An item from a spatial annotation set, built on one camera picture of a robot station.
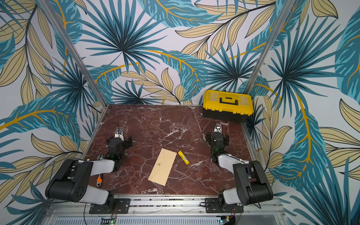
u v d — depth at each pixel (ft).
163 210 2.40
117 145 2.30
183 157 2.93
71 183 1.44
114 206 2.34
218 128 2.54
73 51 2.76
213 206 2.41
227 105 3.30
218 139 2.26
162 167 2.88
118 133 2.50
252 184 1.46
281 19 2.38
